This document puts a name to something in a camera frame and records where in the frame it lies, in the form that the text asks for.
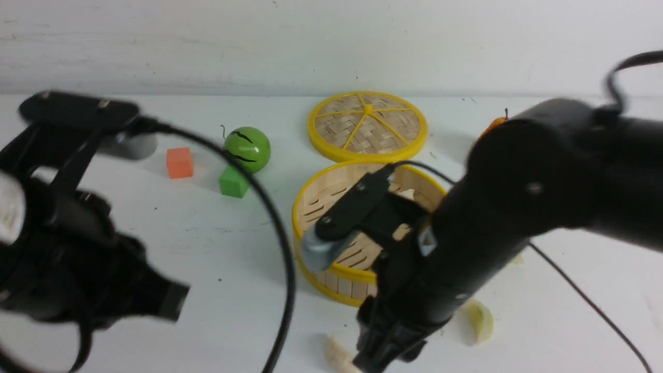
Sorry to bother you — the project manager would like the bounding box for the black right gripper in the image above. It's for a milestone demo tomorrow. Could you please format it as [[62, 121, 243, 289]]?
[[353, 222, 467, 372]]

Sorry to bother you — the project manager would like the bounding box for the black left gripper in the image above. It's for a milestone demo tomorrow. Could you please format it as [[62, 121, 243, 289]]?
[[2, 172, 190, 372]]

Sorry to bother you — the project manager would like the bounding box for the pale green dumpling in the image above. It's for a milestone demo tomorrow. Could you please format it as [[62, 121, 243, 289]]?
[[461, 299, 495, 347]]

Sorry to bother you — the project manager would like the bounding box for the white dumpling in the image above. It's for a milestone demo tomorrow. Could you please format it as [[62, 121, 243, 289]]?
[[324, 334, 362, 372]]

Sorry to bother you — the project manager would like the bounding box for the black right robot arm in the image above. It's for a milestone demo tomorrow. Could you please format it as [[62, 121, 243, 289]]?
[[353, 99, 662, 372]]

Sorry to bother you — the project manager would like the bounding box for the bamboo steamer tray yellow rim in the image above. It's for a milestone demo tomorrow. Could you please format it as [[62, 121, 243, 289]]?
[[291, 160, 449, 308]]

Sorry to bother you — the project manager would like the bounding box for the bamboo steamer lid yellow rim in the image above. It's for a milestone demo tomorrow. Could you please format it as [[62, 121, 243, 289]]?
[[306, 91, 429, 163]]

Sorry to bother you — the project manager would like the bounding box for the orange cube block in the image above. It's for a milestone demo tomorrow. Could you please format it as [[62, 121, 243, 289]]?
[[166, 147, 194, 179]]

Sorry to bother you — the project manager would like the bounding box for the green cube block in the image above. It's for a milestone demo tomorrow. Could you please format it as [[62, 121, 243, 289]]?
[[219, 166, 250, 198]]

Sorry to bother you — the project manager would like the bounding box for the orange toy pear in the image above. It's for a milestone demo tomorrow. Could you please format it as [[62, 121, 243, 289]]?
[[475, 108, 509, 142]]

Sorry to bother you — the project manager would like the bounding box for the green toy watermelon ball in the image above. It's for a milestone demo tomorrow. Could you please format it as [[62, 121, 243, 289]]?
[[223, 126, 271, 173]]

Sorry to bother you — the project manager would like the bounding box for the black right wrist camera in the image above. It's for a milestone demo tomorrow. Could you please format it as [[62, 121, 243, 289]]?
[[301, 164, 428, 272]]

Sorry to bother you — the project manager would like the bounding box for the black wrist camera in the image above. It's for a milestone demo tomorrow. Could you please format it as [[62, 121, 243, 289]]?
[[2, 91, 158, 214], [301, 164, 428, 272]]

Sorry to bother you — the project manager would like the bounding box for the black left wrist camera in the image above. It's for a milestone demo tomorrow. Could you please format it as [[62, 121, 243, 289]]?
[[2, 91, 158, 214]]

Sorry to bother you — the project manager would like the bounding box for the black left camera cable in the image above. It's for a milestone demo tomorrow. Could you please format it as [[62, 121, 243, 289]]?
[[129, 117, 297, 373]]

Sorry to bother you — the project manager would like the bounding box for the black camera cable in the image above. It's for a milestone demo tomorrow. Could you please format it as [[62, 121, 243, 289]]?
[[386, 50, 663, 373], [129, 117, 297, 373]]

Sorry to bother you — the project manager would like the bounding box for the black right camera cable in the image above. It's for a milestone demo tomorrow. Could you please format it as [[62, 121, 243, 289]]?
[[386, 50, 663, 373]]

